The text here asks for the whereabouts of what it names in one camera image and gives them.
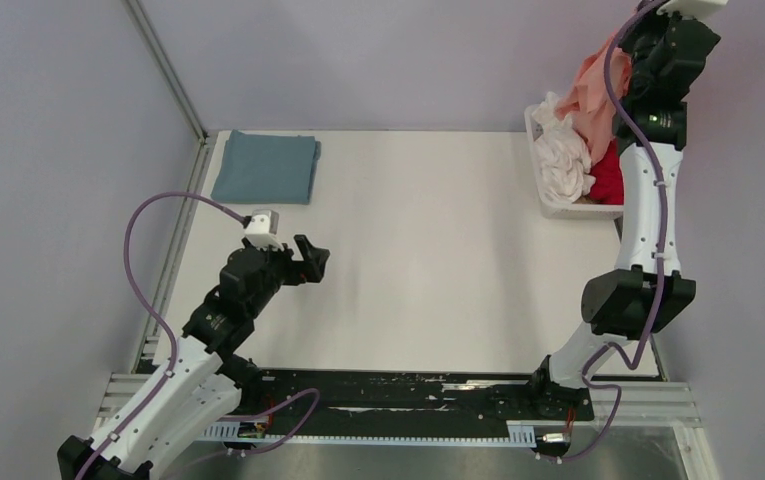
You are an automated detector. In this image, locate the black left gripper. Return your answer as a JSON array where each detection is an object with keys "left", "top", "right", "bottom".
[{"left": 247, "top": 233, "right": 329, "bottom": 317}]

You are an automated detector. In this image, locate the pink t shirt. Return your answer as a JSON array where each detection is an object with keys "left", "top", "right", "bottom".
[{"left": 554, "top": 34, "right": 632, "bottom": 166}]

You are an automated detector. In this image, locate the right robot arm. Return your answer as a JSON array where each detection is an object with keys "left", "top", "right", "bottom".
[{"left": 525, "top": 1, "right": 720, "bottom": 420}]

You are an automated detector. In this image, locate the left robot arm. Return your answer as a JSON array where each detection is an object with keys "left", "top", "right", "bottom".
[{"left": 57, "top": 235, "right": 331, "bottom": 479}]

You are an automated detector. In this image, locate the folded blue-grey t shirt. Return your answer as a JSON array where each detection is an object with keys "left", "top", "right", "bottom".
[{"left": 211, "top": 130, "right": 322, "bottom": 205}]

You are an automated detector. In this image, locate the crumpled red t shirt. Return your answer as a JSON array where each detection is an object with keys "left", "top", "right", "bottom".
[{"left": 588, "top": 140, "right": 624, "bottom": 206}]

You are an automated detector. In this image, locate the crumpled white t shirt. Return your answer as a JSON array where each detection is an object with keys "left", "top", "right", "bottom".
[{"left": 533, "top": 91, "right": 594, "bottom": 198}]

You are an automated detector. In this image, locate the white plastic basket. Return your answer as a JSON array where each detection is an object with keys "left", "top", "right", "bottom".
[{"left": 524, "top": 104, "right": 623, "bottom": 221}]

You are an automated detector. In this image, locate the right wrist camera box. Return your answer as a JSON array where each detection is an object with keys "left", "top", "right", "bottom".
[{"left": 656, "top": 0, "right": 729, "bottom": 20}]

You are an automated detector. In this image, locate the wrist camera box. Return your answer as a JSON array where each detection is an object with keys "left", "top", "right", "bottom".
[
  {"left": 656, "top": 0, "right": 729, "bottom": 20},
  {"left": 243, "top": 209, "right": 283, "bottom": 250}
]

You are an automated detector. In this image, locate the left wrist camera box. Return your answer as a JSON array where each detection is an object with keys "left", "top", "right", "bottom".
[{"left": 243, "top": 209, "right": 283, "bottom": 250}]

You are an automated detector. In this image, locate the slotted white cable duct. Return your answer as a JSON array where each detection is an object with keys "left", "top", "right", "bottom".
[{"left": 199, "top": 423, "right": 537, "bottom": 446}]

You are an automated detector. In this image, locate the left aluminium frame post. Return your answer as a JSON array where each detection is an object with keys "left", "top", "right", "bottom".
[{"left": 121, "top": 0, "right": 208, "bottom": 143}]

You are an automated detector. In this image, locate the aluminium front rail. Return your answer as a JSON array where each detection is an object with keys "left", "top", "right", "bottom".
[{"left": 93, "top": 372, "right": 703, "bottom": 432}]

